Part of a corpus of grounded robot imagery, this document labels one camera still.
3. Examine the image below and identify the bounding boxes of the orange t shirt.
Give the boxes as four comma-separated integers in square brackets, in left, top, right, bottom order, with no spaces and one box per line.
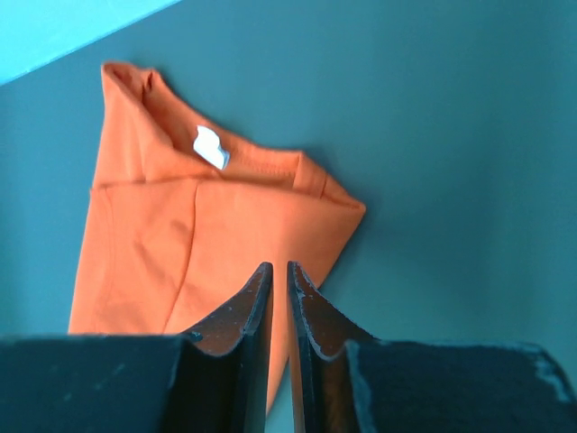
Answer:
[69,62,366,401]

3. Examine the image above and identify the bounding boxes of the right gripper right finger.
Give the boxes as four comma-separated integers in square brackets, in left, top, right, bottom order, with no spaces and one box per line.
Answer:
[287,262,576,432]

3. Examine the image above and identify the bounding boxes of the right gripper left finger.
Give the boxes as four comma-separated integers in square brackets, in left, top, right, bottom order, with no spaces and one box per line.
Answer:
[1,263,273,432]

